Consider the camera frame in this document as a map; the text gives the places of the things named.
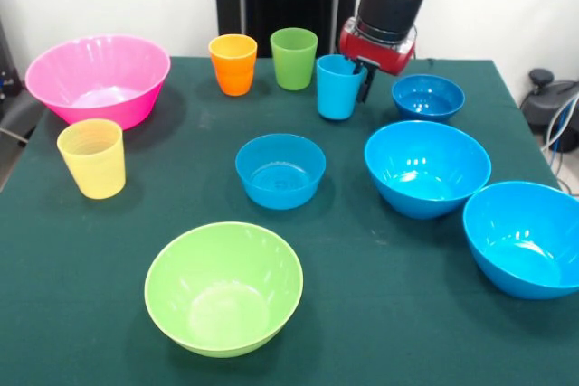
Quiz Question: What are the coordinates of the small ribbed blue bowl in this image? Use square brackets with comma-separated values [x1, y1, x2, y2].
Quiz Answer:
[234, 133, 327, 211]

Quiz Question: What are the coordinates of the black wall cable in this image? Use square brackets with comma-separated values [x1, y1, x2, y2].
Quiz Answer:
[412, 26, 435, 65]

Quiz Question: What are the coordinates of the light blue cup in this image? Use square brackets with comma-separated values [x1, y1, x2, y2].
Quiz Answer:
[316, 53, 368, 122]

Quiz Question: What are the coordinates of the large blue bowl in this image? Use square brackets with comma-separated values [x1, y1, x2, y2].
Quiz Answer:
[364, 120, 493, 221]
[461, 181, 579, 301]

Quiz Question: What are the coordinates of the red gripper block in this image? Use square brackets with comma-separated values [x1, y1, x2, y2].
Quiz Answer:
[338, 17, 416, 105]

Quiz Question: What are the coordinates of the blue cable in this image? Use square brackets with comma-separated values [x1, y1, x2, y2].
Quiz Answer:
[546, 100, 579, 155]

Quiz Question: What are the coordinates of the black equipment base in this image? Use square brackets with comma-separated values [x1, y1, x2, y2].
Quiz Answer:
[0, 19, 31, 147]
[519, 68, 579, 134]

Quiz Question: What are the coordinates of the lime green bowl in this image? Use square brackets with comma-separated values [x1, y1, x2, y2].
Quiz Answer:
[144, 221, 305, 359]

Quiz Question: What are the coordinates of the orange cup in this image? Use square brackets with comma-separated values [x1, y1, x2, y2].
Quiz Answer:
[207, 33, 259, 98]

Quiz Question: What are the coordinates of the green cup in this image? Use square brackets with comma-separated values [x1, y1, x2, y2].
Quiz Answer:
[270, 27, 319, 92]

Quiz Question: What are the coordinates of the large pink bowl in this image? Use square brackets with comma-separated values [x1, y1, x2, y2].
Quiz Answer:
[24, 33, 172, 132]

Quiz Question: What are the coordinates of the yellow ribbed cup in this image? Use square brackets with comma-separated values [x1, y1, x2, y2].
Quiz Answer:
[56, 118, 127, 201]

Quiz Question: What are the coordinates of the dark green table cloth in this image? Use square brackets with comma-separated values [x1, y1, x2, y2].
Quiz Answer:
[0, 55, 579, 386]

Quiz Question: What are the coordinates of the small dark blue bowl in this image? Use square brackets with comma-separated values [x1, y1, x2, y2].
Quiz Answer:
[390, 73, 466, 124]

